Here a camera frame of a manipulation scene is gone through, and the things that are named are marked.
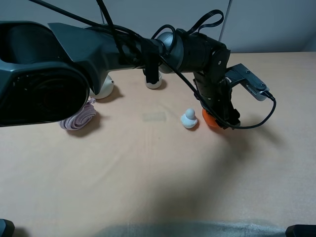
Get grey cloth at bottom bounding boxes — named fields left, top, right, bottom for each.
left=95, top=221, right=286, bottom=237

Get black object bottom right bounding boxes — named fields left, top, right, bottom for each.
left=285, top=224, right=316, bottom=237

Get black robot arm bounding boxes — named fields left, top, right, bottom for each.
left=0, top=21, right=240, bottom=128

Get beige ceramic teapot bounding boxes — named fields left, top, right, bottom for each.
left=89, top=75, right=115, bottom=99

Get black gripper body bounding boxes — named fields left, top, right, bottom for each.
left=194, top=72, right=235, bottom=116

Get black object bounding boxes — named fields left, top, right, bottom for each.
left=285, top=224, right=316, bottom=237
left=0, top=219, right=15, bottom=237

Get black cable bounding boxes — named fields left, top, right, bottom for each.
left=29, top=0, right=277, bottom=129

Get rolled pink towel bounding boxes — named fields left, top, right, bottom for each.
left=58, top=98, right=96, bottom=131

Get orange mandarin fruit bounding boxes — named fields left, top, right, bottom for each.
left=202, top=109, right=220, bottom=128

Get beige ceramic cup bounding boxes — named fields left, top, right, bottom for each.
left=144, top=71, right=162, bottom=89

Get black object bottom left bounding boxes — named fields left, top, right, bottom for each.
left=0, top=219, right=15, bottom=237

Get white duck figurine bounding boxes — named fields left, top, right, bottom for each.
left=180, top=108, right=198, bottom=129

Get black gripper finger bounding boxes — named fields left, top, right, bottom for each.
left=211, top=106, right=240, bottom=129

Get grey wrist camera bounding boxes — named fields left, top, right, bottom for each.
left=225, top=64, right=270, bottom=101

